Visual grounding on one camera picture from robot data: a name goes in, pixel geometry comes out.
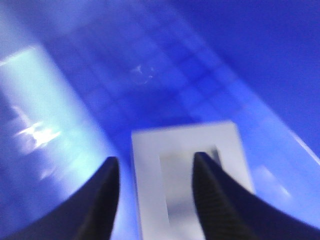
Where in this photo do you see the large empty blue bin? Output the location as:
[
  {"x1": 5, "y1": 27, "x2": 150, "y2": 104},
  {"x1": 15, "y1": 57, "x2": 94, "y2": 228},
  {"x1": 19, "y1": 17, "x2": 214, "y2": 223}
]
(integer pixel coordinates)
[{"x1": 0, "y1": 0, "x2": 320, "y2": 240}]

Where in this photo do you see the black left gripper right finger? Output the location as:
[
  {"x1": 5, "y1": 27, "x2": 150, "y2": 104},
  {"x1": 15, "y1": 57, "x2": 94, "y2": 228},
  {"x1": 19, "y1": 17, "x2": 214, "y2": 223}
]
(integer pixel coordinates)
[{"x1": 192, "y1": 152, "x2": 320, "y2": 240}]

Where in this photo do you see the gray hollow cube base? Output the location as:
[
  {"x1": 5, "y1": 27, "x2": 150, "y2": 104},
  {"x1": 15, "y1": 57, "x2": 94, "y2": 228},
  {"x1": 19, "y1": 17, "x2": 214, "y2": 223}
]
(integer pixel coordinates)
[{"x1": 131, "y1": 121, "x2": 255, "y2": 240}]

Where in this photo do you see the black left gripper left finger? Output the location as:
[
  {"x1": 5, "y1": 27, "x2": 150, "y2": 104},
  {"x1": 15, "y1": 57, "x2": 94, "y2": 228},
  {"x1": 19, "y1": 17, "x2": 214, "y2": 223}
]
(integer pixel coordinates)
[{"x1": 7, "y1": 156, "x2": 120, "y2": 240}]

